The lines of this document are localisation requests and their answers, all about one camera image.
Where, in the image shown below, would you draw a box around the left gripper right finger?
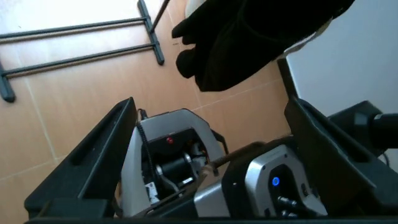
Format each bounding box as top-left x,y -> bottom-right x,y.
284,95 -> 398,217

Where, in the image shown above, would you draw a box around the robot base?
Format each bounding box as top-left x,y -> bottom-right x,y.
119,108 -> 329,218

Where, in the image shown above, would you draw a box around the black shorts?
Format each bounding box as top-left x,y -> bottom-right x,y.
171,0 -> 357,93

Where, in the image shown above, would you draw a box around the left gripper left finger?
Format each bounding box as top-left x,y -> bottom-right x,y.
24,96 -> 138,218

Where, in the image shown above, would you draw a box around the black clothes rack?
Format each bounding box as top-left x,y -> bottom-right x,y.
0,0 -> 172,103

